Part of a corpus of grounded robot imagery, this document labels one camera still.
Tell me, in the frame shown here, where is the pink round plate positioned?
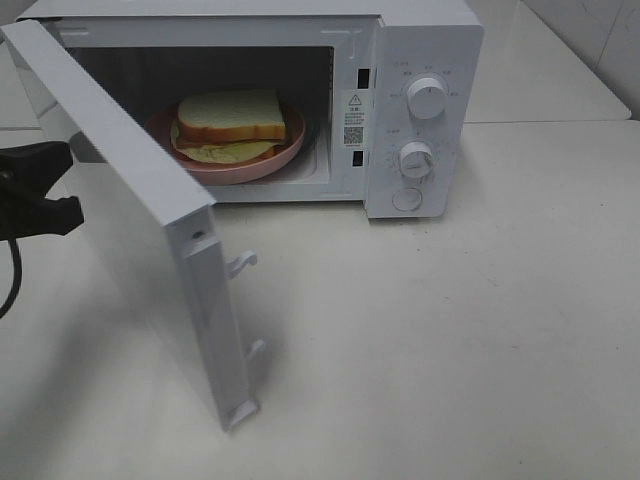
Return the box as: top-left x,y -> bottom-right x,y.
145,103 -> 306,186

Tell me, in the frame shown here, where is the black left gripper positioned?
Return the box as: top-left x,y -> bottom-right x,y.
1,141 -> 83,240

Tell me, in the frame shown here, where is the round door release button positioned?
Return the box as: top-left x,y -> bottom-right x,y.
392,188 -> 423,212

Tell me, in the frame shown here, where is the white lower timer knob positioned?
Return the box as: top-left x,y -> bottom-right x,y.
398,141 -> 434,179

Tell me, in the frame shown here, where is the white upper power knob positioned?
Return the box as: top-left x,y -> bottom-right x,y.
406,73 -> 448,120

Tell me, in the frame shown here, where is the white bread sandwich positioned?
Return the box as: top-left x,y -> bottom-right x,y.
170,89 -> 287,165

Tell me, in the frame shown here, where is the white microwave door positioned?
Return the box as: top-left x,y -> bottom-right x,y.
1,20 -> 261,431

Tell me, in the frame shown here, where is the glass microwave turntable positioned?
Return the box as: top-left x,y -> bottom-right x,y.
292,110 -> 324,165

